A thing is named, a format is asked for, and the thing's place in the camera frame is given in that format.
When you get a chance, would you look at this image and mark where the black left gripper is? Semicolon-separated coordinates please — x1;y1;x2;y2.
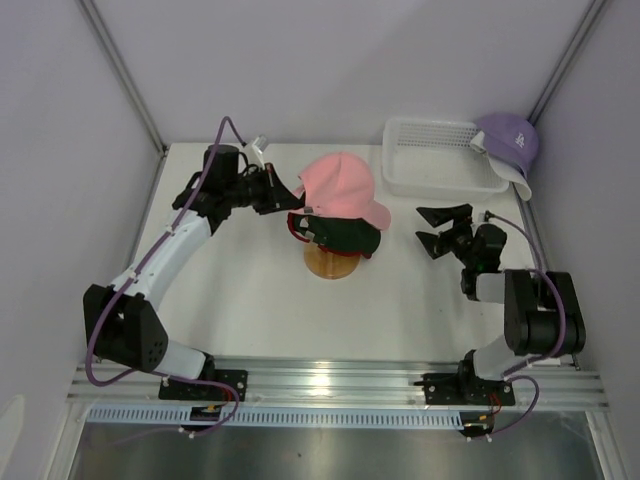
226;164;302;216

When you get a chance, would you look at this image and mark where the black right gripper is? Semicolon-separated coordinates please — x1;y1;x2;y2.
415;204;477;268

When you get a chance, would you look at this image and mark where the pink baseball cap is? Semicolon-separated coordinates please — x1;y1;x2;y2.
291;152;391;231

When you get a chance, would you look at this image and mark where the red LA baseball cap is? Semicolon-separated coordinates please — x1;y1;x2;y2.
285;211;374;259

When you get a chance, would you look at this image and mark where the dark green NY baseball cap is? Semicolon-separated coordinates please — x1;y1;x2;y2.
287;213;382;260

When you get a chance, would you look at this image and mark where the wooden hat stand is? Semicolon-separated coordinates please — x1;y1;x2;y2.
304;243;361;280

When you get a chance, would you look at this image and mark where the lavender LA baseball cap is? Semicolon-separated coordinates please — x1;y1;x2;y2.
474;112;540;178

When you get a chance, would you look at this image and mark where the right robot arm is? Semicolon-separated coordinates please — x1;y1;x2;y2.
416;204;586;406

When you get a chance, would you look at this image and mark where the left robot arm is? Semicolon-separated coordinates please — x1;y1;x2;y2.
83;136;302;401

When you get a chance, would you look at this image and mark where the white perforated plastic basket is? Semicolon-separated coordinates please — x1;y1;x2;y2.
381;117;509;203

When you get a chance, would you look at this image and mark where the white baseball cap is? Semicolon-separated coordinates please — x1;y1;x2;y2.
470;131;532;202

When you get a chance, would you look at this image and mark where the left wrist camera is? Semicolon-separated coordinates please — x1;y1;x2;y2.
244;135;269;168

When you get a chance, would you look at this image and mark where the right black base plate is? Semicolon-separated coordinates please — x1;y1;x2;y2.
414;373;515;406

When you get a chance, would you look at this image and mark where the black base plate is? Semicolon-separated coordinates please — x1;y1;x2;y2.
158;369;249;402
414;373;515;406

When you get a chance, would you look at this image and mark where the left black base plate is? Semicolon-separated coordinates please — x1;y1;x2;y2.
158;369;249;402

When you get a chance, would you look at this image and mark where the aluminium mounting rail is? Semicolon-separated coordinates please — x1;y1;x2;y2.
65;355;611;413

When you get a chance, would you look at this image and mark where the left aluminium frame post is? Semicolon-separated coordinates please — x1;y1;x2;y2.
76;0;167;157

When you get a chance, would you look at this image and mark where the aluminium frame post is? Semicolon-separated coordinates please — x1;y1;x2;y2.
76;0;167;157
528;0;612;127

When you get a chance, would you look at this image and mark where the white slotted cable duct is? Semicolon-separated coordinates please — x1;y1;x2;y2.
86;404;463;431

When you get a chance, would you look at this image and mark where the right aluminium frame post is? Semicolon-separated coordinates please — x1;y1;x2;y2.
528;0;612;127

